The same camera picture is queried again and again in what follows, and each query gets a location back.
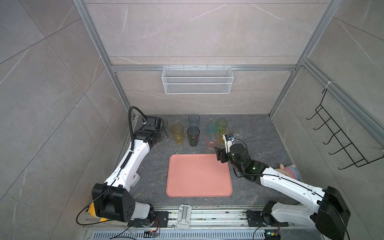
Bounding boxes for pink tray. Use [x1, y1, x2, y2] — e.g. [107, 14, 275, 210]
[166, 154, 233, 198]

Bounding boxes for black wall hook rack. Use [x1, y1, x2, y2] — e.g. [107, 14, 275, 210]
[306, 89, 384, 170]

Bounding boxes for doll plush toy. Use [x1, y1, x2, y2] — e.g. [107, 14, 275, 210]
[275, 164, 301, 181]

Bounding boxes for tall dark grey glass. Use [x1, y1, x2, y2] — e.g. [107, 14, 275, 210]
[187, 126, 200, 147]

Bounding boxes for yellow plush toy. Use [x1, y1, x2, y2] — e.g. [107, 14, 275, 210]
[87, 203, 108, 222]

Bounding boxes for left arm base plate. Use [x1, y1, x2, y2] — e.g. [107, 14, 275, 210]
[127, 211, 169, 228]

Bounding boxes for teal dimpled glass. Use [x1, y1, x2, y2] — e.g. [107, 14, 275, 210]
[206, 122, 219, 135]

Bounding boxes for white wire basket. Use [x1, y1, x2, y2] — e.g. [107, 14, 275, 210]
[162, 67, 234, 95]

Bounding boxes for tall yellow glass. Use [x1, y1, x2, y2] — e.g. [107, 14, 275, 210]
[171, 123, 184, 145]

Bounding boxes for short green glass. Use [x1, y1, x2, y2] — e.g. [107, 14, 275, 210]
[216, 118, 228, 131]

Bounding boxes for tall green glass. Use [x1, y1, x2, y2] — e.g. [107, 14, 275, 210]
[162, 119, 169, 137]

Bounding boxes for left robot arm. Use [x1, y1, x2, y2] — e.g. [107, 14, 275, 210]
[83, 106, 164, 227]

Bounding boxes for pink glass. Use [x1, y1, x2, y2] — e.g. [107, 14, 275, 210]
[206, 134, 219, 150]

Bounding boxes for white clamp on rail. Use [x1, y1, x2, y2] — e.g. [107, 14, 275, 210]
[176, 204, 192, 230]

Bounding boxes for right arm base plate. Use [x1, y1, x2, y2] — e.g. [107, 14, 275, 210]
[245, 210, 289, 227]

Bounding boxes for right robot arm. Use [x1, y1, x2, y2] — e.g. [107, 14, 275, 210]
[215, 133, 351, 240]

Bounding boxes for tall blue glass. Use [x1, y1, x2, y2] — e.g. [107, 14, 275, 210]
[188, 114, 201, 128]

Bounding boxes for white timer device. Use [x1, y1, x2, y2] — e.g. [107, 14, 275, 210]
[131, 173, 141, 188]

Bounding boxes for short yellow glass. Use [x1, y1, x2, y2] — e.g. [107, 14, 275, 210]
[219, 129, 231, 145]

